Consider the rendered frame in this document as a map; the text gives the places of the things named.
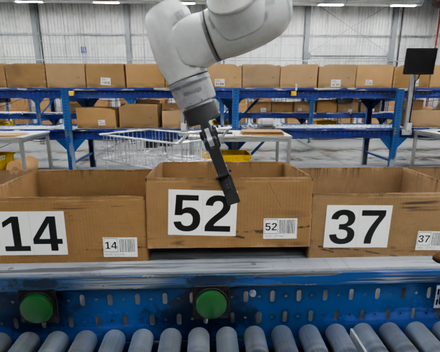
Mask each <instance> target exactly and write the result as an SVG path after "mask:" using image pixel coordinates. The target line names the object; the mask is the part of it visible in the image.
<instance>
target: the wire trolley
mask: <svg viewBox="0 0 440 352"><path fill-rule="evenodd" d="M226 129H227V130H226ZM231 129H232V127H231V126H227V127H221V128H217V130H218V131H220V130H226V131H225V132H224V133H223V134H222V135H218V138H219V139H220V143H221V138H224V137H225V135H226V134H227V132H229V131H230V130H231ZM135 131H136V134H137V131H140V135H141V131H155V137H156V131H158V132H159V131H162V140H163V132H169V137H170V132H171V133H173V142H171V141H170V142H167V141H160V140H153V136H152V140H149V139H143V138H142V137H141V138H138V136H137V138H134V137H126V136H120V135H115V134H116V133H118V134H120V133H128V136H129V132H132V134H133V132H135ZM199 132H201V130H197V131H187V132H181V131H167V130H158V129H139V130H132V131H118V132H111V133H100V134H99V135H103V144H104V136H105V137H107V136H110V137H113V139H114V137H116V138H117V148H118V145H120V149H119V148H118V156H117V151H116V156H115V155H114V156H112V149H114V150H116V142H115V139H114V144H113V145H114V148H111V146H112V145H111V139H110V145H108V138H107V146H110V148H109V147H107V146H106V140H105V144H104V146H102V147H104V152H105V148H106V156H107V148H109V149H111V156H110V157H109V155H108V157H105V158H102V159H101V160H104V161H105V169H108V161H111V162H115V163H121V164H125V165H129V166H135V167H139V168H146V169H154V168H155V166H157V165H158V164H160V163H158V162H161V161H160V160H162V162H164V161H165V162H169V160H172V161H175V160H179V159H181V160H179V161H183V160H186V161H197V160H199V161H212V160H211V159H209V152H207V153H208V159H206V149H205V145H204V153H203V154H204V159H203V158H202V140H201V139H198V135H199ZM174 133H180V135H181V133H184V136H183V137H182V136H181V139H180V141H179V142H174ZM108 134H109V135H108ZM111 134H114V135H111ZM189 134H193V135H197V140H189V141H185V138H186V137H187V136H188V135H189ZM118 138H119V144H118ZM120 138H121V144H120ZM122 138H123V139H124V143H123V144H124V150H122V149H121V147H122V145H123V144H122ZM125 138H127V139H128V140H129V139H132V142H128V143H125ZM133 140H136V149H137V152H134V146H133V151H130V148H129V151H127V152H129V154H126V144H129V143H132V145H133V143H134V141H133ZM138 140H140V141H138ZM142 140H144V141H145V150H144V151H141V148H142V142H143V141H142ZM146 141H149V142H152V149H153V151H151V150H148V151H146ZM183 141H184V142H183ZM198 141H201V146H198ZM138 142H140V152H138V148H137V146H138ZM154 142H155V143H157V145H158V151H154ZM194 142H197V146H196V145H189V143H194ZM160 143H162V152H160ZM164 143H166V153H165V152H163V144H164ZM185 143H186V148H185V156H184V155H182V145H184V146H185ZM187 143H188V144H187ZM168 144H172V154H171V153H168ZM174 145H181V155H179V154H178V147H177V154H173V152H174ZM187 145H188V146H191V156H189V155H188V156H187ZM192 146H196V147H197V154H196V155H193V156H197V157H193V156H192ZM198 147H201V153H200V154H198ZM119 150H120V154H121V151H125V154H123V155H119ZM130 152H132V153H131V154H130ZM151 153H153V154H151ZM138 154H139V155H141V156H140V157H138V156H139V155H138ZM143 154H145V155H143ZM164 154H165V155H164ZM146 155H149V156H147V157H146ZM166 155H167V156H166ZM198 155H201V157H200V158H198ZM131 156H133V157H131ZM152 156H153V157H152ZM159 156H160V157H159ZM173 156H175V157H173ZM179 156H181V157H179ZM127 157H129V158H127ZM134 157H137V158H134ZM142 157H144V158H145V160H143V159H144V158H142ZM155 157H158V158H155ZM162 157H163V158H162ZM164 157H165V158H166V159H167V160H164V159H165V158H164ZM171 157H172V158H171ZM177 157H178V158H177ZM116 158H118V160H116ZM130 158H133V159H130ZM138 158H140V159H139V160H138ZM146 158H147V160H148V161H149V162H147V160H146ZM159 158H161V159H159ZM188 158H189V159H188ZM123 159H125V160H123ZM136 159H137V160H136ZM151 159H153V160H151ZM173 159H175V160H173ZM193 159H195V160H193ZM120 160H121V162H120ZM127 160H129V161H128V162H127ZM132 160H133V162H132ZM140 160H141V162H139V161H140ZM155 160H157V161H158V162H155ZM124 161H125V162H124ZM134 161H135V162H137V163H135V162H134ZM129 162H130V163H129ZM131 162H132V163H131ZM143 162H145V164H144V165H145V166H143ZM151 162H153V164H151ZM139 163H140V164H142V165H140V164H139ZM146 163H148V164H149V165H148V166H149V167H147V164H146ZM135 164H136V165H135ZM155 164H157V165H155ZM139 165H140V166H139ZM152 165H153V166H154V168H152V167H153V166H152Z"/></svg>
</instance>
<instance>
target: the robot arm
mask: <svg viewBox="0 0 440 352"><path fill-rule="evenodd" d="M207 6H208V9H206V10H203V11H201V12H199V13H194V14H191V13H190V11H189V9H188V8H187V7H186V6H185V5H184V4H183V3H182V2H181V1H179V0H165V1H162V2H160V3H158V4H157V5H155V6H154V7H152V8H151V9H150V10H149V12H148V13H147V14H146V18H145V24H146V30H147V36H148V39H149V44H150V47H151V49H152V53H153V55H154V59H155V61H156V64H157V66H158V68H159V70H160V72H161V74H162V76H163V77H164V78H165V79H166V81H167V83H168V85H169V86H170V91H171V92H172V95H173V98H174V99H175V101H176V103H177V107H178V109H179V110H181V109H183V108H184V110H185V111H184V112H183V115H184V118H185V120H186V123H187V125H188V126H189V127H192V126H196V125H200V128H201V132H199V136H200V139H201V140H202V141H203V143H204V145H205V149H206V150H207V151H208V152H209V154H210V157H211V159H212V162H213V164H214V167H215V170H216V172H217V177H216V180H219V183H220V185H221V188H222V190H223V194H224V195H225V198H226V201H227V203H228V206H229V205H233V204H235V203H238V202H240V199H239V196H238V194H237V191H236V188H235V185H234V182H233V179H232V177H231V174H230V172H232V171H231V169H227V165H226V163H225V161H224V158H223V155H222V153H221V150H220V146H221V143H220V141H219V138H218V133H217V128H216V127H212V126H211V124H210V120H212V119H215V118H217V117H218V116H219V110H218V108H217V105H216V103H215V100H213V101H212V99H211V98H213V97H215V96H216V93H215V90H214V87H213V84H212V81H211V79H210V74H209V73H208V70H207V68H209V67H210V66H212V65H214V64H215V63H217V62H219V61H222V60H224V59H228V58H232V57H237V56H240V55H242V54H246V53H248V52H250V51H252V50H255V49H257V48H259V47H261V46H263V45H265V44H267V43H269V42H271V41H273V40H274V39H275V38H277V37H278V36H280V35H281V34H282V33H284V32H285V30H286V29H287V28H288V26H289V24H290V22H291V20H292V18H293V6H292V1H291V0H207Z"/></svg>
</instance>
